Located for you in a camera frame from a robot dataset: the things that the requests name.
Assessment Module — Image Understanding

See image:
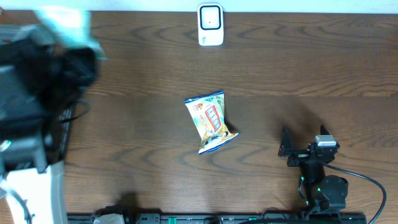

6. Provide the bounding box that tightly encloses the white barcode scanner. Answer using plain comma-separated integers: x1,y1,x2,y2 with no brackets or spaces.
197,3,224,47

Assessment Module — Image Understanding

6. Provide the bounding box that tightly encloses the teal wet wipes pack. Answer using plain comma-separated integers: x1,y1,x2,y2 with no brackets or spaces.
34,6,106,60

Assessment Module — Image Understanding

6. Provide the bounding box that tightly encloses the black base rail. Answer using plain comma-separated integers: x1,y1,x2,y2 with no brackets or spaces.
67,213,367,224

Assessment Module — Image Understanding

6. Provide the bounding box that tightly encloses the grey plastic mesh basket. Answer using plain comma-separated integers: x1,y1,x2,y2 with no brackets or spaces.
1,24,76,164

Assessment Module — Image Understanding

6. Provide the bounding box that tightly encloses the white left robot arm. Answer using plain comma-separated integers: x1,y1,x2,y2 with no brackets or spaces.
1,39,98,223

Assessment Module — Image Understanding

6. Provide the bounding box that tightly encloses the yellow snack bag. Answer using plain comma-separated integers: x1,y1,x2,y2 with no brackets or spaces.
184,90,239,155

